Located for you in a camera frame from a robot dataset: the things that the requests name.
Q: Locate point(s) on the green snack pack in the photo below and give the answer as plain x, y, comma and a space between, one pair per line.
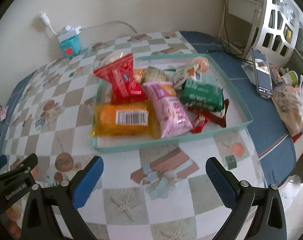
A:
202, 96

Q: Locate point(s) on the small pink packet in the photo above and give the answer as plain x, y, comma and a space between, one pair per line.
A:
4, 111

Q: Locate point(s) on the yellow orange snack bag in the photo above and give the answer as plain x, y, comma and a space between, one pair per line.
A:
133, 119

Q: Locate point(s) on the white power strip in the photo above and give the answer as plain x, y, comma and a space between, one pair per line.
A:
68, 32

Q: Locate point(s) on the teal rimmed white tray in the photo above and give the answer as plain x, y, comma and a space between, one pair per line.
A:
238, 115

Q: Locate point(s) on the smartphone on stand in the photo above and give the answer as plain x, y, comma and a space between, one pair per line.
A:
262, 76

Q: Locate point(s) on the small red candy packet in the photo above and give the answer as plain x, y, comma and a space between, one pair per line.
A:
199, 123

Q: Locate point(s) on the plastic bag of items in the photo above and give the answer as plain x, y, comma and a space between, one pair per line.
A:
289, 105

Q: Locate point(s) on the green striped rice cake pack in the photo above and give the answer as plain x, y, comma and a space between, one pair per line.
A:
153, 74

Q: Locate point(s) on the red white milk candy bag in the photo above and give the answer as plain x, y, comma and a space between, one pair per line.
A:
218, 118

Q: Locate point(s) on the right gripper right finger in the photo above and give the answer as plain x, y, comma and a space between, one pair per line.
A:
240, 196

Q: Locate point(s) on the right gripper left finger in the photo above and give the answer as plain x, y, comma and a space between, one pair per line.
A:
39, 221

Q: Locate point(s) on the orange cream cracker packet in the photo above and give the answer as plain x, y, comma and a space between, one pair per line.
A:
139, 75

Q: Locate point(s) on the person's left hand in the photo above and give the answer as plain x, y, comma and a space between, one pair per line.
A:
14, 214

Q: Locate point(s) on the white lattice shelf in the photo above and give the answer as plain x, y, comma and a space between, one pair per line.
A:
278, 30

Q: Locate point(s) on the pink snack bag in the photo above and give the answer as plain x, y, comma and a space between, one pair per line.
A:
172, 117

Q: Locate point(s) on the large red snack bag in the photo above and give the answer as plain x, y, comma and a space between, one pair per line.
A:
120, 74

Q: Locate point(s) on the white bag with black script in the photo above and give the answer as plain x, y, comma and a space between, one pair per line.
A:
198, 71

